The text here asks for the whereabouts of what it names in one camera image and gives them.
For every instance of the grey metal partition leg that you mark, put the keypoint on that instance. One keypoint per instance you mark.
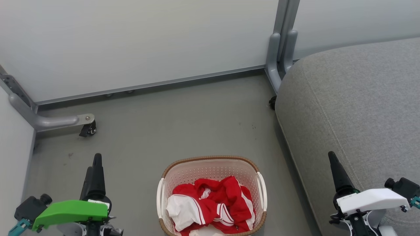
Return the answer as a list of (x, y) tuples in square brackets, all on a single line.
[(49, 122)]

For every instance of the grey partition post foot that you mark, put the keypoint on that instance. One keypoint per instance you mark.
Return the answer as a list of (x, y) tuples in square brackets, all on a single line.
[(279, 49)]

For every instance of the red number 23 basketball jersey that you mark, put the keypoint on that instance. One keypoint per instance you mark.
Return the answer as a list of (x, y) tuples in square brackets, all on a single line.
[(183, 209)]

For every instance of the grey partition bottom rail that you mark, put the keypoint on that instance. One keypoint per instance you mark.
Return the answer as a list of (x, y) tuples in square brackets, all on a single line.
[(147, 86)]

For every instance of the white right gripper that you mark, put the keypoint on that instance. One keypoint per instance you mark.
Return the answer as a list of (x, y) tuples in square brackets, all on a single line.
[(370, 200)]

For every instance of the black caster wheel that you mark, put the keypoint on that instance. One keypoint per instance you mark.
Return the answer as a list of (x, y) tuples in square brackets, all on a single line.
[(272, 102), (88, 129)]

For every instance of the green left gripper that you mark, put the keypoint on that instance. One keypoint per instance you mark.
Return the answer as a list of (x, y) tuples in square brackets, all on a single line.
[(72, 211)]

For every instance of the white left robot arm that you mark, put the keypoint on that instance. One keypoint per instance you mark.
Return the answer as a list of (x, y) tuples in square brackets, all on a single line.
[(67, 230)]

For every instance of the grey fabric sofa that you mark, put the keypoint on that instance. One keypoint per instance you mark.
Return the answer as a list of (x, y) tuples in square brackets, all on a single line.
[(361, 108)]

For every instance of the white ribbed cloth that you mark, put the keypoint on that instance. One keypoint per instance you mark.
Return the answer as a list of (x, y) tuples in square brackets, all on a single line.
[(205, 231)]

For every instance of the white woven-rim laundry basket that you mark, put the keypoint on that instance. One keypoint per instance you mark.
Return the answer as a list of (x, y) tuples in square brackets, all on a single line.
[(210, 168)]

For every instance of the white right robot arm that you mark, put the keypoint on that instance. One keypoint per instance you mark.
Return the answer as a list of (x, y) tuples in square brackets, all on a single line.
[(388, 231)]

